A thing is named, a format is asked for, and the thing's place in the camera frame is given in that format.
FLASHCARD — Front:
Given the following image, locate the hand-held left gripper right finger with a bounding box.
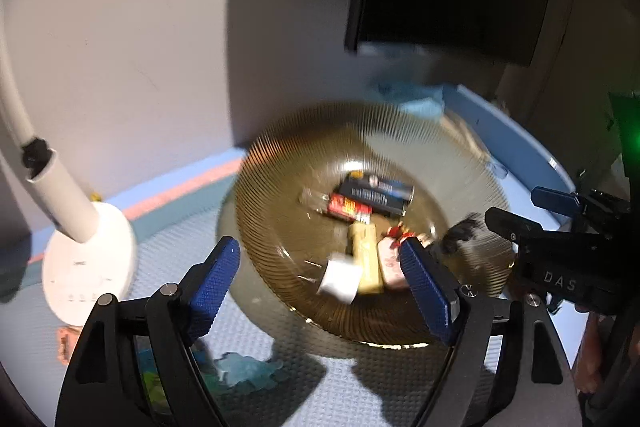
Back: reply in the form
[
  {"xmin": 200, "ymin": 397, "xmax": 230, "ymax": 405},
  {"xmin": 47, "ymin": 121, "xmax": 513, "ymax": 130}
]
[{"xmin": 399, "ymin": 238, "xmax": 583, "ymax": 427}]

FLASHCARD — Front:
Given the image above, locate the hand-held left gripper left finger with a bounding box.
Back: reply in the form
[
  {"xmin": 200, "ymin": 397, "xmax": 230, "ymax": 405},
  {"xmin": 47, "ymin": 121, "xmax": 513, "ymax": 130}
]
[{"xmin": 55, "ymin": 236, "xmax": 242, "ymax": 427}]

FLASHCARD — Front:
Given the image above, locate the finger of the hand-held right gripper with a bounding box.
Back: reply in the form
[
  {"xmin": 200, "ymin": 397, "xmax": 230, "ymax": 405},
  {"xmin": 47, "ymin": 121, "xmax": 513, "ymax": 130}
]
[
  {"xmin": 531, "ymin": 187, "xmax": 585, "ymax": 221},
  {"xmin": 484, "ymin": 207, "xmax": 543, "ymax": 244}
]

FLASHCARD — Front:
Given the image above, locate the red robed black-haired figurine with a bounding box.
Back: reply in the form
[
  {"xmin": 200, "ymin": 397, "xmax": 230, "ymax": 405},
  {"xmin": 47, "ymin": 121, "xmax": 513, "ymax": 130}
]
[{"xmin": 385, "ymin": 213, "xmax": 490, "ymax": 258}]

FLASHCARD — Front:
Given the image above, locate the pink and red packet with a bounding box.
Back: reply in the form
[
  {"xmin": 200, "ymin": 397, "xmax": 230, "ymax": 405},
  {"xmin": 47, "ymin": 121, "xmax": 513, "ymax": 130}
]
[{"xmin": 376, "ymin": 234, "xmax": 410, "ymax": 292}]

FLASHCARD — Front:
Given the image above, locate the cream rectangular block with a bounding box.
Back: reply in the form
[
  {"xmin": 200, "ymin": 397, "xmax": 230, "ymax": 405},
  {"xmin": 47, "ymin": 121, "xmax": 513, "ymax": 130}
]
[{"xmin": 347, "ymin": 222, "xmax": 385, "ymax": 295}]

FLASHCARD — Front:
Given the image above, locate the white charger plug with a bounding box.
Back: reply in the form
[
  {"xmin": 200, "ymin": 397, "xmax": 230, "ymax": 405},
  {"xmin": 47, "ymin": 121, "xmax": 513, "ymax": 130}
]
[{"xmin": 316, "ymin": 257, "xmax": 362, "ymax": 305}]

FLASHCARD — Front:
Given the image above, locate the small black box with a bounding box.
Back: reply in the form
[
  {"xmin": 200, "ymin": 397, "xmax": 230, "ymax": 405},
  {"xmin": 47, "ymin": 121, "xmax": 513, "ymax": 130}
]
[{"xmin": 336, "ymin": 179, "xmax": 407, "ymax": 219}]

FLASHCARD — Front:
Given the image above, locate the red small packet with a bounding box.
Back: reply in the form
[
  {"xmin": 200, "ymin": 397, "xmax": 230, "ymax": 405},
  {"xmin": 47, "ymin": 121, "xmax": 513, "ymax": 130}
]
[{"xmin": 300, "ymin": 187, "xmax": 375, "ymax": 227}]

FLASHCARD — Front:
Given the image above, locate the amber ribbed glass bowl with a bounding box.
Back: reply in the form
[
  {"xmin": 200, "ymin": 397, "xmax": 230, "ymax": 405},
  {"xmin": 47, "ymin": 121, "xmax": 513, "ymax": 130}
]
[{"xmin": 234, "ymin": 101, "xmax": 516, "ymax": 348}]

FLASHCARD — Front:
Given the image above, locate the person's right hand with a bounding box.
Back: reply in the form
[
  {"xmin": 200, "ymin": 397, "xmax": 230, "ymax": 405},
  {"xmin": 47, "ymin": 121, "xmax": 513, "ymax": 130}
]
[{"xmin": 574, "ymin": 313, "xmax": 609, "ymax": 394}]

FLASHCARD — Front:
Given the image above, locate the white desk lamp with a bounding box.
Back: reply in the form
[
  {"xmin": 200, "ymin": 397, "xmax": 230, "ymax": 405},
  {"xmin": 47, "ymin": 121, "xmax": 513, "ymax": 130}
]
[{"xmin": 0, "ymin": 0, "xmax": 138, "ymax": 325}]

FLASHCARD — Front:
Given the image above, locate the light blue cloth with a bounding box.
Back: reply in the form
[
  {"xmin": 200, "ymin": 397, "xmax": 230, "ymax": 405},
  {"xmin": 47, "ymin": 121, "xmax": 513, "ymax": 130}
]
[{"xmin": 377, "ymin": 79, "xmax": 446, "ymax": 118}]

